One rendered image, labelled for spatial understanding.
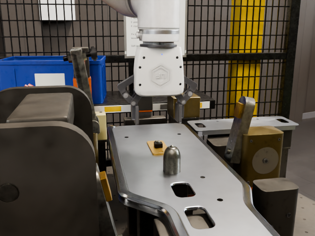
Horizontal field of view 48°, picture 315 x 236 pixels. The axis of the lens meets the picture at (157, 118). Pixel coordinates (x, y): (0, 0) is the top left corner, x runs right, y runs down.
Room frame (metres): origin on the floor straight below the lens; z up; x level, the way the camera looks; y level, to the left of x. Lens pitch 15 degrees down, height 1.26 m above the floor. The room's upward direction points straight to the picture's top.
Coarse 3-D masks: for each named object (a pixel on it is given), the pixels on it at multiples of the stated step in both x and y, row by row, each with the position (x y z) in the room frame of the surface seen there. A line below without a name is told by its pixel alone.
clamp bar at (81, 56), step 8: (80, 48) 0.71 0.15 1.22; (64, 56) 0.69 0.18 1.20; (72, 56) 0.67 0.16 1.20; (80, 56) 0.68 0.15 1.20; (88, 56) 0.69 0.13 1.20; (96, 56) 0.69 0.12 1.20; (80, 64) 0.68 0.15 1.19; (80, 72) 0.68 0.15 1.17; (80, 80) 0.68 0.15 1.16; (88, 80) 0.71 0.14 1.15; (80, 88) 0.68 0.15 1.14; (88, 88) 0.68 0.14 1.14; (88, 96) 0.68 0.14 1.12; (96, 120) 0.68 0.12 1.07
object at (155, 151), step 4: (156, 140) 0.77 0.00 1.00; (160, 140) 0.77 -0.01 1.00; (148, 144) 0.74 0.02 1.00; (152, 144) 0.74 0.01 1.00; (156, 144) 0.72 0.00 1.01; (160, 144) 0.72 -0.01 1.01; (164, 144) 0.74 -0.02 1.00; (152, 148) 0.71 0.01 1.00; (156, 148) 0.71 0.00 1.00; (160, 148) 0.71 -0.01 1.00; (164, 148) 0.71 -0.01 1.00; (152, 152) 0.69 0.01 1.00; (156, 152) 0.69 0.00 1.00; (160, 152) 0.69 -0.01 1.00
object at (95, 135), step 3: (93, 135) 0.67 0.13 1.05; (96, 135) 0.67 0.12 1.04; (93, 138) 0.67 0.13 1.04; (96, 138) 0.67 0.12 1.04; (96, 141) 0.67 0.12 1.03; (96, 144) 0.67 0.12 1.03; (96, 147) 0.67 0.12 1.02; (96, 150) 0.67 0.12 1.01; (96, 153) 0.67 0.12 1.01; (96, 156) 0.67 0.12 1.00; (96, 159) 0.67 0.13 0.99; (96, 162) 0.67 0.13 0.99
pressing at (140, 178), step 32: (128, 128) 0.87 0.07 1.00; (160, 128) 0.87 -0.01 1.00; (128, 160) 0.65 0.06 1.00; (160, 160) 0.65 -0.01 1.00; (192, 160) 0.65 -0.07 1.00; (128, 192) 0.51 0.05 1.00; (160, 192) 0.51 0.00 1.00; (224, 192) 0.51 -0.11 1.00; (224, 224) 0.42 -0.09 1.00; (256, 224) 0.42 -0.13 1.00
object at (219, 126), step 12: (192, 120) 0.95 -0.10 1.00; (204, 120) 0.95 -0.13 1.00; (216, 120) 0.95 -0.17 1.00; (228, 120) 0.95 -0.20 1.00; (252, 120) 0.95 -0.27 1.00; (264, 120) 0.95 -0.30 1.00; (276, 120) 0.95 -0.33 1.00; (288, 120) 0.95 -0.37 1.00; (204, 132) 0.85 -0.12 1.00; (216, 132) 0.86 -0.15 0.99; (228, 132) 0.87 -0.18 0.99
